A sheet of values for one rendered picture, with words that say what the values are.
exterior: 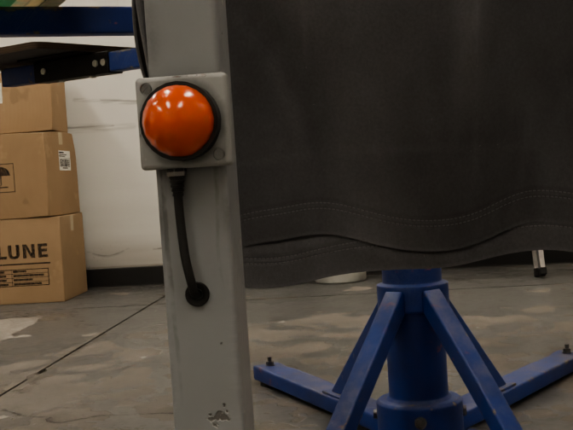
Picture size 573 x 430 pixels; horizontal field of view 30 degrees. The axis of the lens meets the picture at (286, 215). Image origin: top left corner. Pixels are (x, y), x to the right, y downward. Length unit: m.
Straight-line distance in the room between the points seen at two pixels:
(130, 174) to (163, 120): 5.14
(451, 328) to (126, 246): 3.76
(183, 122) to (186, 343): 0.13
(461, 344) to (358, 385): 0.22
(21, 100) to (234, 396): 4.85
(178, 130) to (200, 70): 0.05
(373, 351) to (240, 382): 1.49
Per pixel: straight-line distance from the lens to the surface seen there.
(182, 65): 0.58
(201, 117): 0.54
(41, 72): 2.88
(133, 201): 5.68
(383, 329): 2.10
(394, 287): 2.16
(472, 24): 0.87
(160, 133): 0.54
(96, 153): 5.72
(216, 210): 0.58
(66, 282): 5.35
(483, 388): 2.03
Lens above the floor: 0.63
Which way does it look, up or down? 3 degrees down
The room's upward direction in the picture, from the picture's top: 4 degrees counter-clockwise
